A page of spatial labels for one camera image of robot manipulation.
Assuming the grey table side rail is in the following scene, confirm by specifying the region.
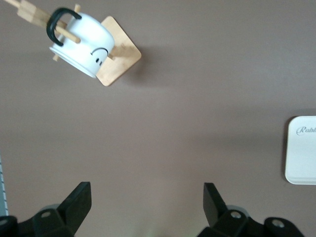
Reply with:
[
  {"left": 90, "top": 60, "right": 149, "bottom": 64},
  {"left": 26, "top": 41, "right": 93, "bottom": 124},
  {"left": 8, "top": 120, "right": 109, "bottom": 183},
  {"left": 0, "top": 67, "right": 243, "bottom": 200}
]
[{"left": 0, "top": 149, "right": 9, "bottom": 218}]

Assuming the cream plastic tray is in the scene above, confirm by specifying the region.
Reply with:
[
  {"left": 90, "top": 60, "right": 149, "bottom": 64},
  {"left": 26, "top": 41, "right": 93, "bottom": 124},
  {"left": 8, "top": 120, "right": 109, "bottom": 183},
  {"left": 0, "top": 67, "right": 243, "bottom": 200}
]
[{"left": 284, "top": 116, "right": 316, "bottom": 186}]

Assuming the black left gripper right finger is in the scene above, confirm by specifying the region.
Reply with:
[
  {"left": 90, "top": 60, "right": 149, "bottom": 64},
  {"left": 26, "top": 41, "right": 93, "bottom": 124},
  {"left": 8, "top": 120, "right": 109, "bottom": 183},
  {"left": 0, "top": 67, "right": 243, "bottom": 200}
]
[{"left": 198, "top": 182, "right": 265, "bottom": 237}]

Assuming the wooden mug rack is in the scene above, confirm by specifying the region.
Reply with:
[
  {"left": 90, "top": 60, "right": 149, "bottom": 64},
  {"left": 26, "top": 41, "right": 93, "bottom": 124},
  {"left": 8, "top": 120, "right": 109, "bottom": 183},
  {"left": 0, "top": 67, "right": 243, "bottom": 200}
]
[{"left": 0, "top": 0, "right": 143, "bottom": 87}]

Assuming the white smiley cup black handle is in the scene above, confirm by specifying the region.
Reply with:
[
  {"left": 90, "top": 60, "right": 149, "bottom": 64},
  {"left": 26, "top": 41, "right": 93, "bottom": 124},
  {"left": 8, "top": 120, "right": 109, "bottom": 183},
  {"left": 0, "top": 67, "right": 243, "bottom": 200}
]
[{"left": 46, "top": 7, "right": 116, "bottom": 79}]

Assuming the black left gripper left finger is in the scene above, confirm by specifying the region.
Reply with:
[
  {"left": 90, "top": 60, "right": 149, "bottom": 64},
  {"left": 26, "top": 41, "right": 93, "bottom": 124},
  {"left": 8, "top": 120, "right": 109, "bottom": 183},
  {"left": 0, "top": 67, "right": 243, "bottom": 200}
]
[{"left": 15, "top": 181, "right": 93, "bottom": 237}]

